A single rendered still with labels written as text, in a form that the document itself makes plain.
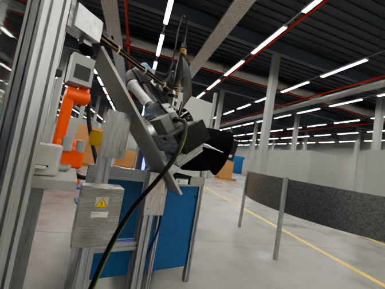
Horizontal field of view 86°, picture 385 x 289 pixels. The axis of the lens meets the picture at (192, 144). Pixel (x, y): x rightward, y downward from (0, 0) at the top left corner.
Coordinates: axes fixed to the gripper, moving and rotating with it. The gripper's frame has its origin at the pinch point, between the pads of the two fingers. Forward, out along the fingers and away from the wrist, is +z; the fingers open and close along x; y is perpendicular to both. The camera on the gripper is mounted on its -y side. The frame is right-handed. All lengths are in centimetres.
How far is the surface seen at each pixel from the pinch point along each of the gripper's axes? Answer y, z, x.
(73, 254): 118, -37, 33
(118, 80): 22.2, 23.0, 35.6
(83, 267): 98, 15, 34
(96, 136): 44, -34, 34
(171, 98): 15.5, -0.5, 2.7
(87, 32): 15, 36, 49
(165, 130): 39, 38, 19
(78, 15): 12, 38, 52
